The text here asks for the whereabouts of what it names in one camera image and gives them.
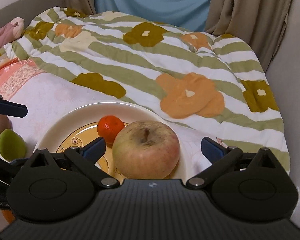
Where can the blue cloth curtain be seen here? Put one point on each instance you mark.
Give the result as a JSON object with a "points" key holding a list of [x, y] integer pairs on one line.
{"points": [[152, 2]]}

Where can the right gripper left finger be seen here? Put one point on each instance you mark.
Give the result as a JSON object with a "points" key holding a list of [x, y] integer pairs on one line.
{"points": [[84, 159]]}

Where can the green striped floral quilt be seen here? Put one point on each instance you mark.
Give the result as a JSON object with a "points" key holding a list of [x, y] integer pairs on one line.
{"points": [[213, 84]]}

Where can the green apple front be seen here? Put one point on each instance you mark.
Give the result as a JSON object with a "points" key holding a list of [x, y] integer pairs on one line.
{"points": [[12, 146]]}

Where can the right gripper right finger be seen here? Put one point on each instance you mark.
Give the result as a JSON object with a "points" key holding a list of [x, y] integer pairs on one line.
{"points": [[223, 160]]}

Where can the cream duck-print oval plate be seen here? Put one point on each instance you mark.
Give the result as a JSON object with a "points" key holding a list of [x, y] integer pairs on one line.
{"points": [[79, 127]]}

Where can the pink floral bed sheet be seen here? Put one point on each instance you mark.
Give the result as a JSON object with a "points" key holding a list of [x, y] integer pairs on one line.
{"points": [[48, 98]]}

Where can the grey bed headboard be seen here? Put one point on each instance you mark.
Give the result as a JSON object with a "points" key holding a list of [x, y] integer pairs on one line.
{"points": [[26, 9]]}

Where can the large red-yellow apple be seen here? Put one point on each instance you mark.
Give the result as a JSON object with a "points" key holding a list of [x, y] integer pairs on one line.
{"points": [[146, 150]]}

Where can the large orange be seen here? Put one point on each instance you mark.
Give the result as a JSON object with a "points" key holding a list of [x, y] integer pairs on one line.
{"points": [[9, 216]]}

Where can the small mandarin front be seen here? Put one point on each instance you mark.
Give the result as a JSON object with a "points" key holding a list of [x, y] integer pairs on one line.
{"points": [[108, 127]]}

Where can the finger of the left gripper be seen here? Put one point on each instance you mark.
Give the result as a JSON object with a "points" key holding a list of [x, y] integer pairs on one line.
{"points": [[18, 162], [12, 109]]}

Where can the pink plush toy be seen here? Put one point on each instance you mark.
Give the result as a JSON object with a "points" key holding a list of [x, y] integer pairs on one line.
{"points": [[11, 31]]}

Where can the beige curtain right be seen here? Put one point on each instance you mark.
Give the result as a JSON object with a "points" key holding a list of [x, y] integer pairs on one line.
{"points": [[259, 23]]}

